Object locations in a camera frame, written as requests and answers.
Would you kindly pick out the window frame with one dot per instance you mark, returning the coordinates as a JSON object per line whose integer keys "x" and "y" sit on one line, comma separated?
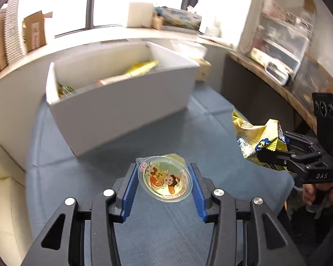
{"x": 91, "y": 4}

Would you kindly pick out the yellow snack packet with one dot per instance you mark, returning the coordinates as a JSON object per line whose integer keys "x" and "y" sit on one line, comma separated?
{"x": 141, "y": 68}

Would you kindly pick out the white plastic device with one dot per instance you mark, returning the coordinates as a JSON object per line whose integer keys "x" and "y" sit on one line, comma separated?
{"x": 277, "y": 72}

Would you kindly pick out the cream sofa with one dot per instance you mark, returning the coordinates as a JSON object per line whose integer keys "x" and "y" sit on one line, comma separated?
{"x": 5, "y": 199}

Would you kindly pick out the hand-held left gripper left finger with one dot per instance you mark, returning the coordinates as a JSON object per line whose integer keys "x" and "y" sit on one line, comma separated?
{"x": 129, "y": 196}

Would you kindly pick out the yellow chip bag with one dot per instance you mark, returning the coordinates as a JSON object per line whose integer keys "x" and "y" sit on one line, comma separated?
{"x": 252, "y": 138}

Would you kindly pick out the white foam box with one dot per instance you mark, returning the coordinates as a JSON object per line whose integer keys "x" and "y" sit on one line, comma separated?
{"x": 138, "y": 15}

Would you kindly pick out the black dotted paper bag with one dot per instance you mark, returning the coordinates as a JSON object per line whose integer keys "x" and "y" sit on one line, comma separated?
{"x": 15, "y": 30}

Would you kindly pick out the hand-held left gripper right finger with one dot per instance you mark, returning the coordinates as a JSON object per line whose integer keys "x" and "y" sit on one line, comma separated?
{"x": 198, "y": 196}

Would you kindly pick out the printed landscape carton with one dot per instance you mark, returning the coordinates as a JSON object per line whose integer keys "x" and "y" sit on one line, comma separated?
{"x": 181, "y": 18}

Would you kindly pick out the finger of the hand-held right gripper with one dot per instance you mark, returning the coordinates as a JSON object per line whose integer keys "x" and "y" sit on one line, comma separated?
{"x": 302, "y": 145}
{"x": 277, "y": 156}

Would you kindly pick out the person's right hand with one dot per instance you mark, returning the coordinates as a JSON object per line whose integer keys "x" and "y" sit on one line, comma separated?
{"x": 309, "y": 196}

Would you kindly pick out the green and white snack packet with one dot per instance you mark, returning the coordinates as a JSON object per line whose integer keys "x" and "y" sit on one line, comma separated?
{"x": 65, "y": 90}

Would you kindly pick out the open cardboard box red label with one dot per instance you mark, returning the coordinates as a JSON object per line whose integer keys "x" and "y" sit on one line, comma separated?
{"x": 36, "y": 30}

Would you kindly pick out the small tan carton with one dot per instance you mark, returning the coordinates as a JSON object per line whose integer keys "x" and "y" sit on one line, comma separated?
{"x": 204, "y": 70}

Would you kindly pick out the clear jelly cup cartoon lid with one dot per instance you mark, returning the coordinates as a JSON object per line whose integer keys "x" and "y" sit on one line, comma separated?
{"x": 165, "y": 181}

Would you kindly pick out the clear plastic drawer cabinet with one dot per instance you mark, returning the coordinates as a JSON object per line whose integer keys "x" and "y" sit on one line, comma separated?
{"x": 283, "y": 30}

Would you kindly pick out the wooden shelf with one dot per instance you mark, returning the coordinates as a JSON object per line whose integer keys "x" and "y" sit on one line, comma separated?
{"x": 269, "y": 88}

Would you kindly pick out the blue-grey padded table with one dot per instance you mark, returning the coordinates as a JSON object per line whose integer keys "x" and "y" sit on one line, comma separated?
{"x": 155, "y": 232}

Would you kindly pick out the white storage box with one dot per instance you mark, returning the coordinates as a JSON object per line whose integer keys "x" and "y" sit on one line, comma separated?
{"x": 119, "y": 110}

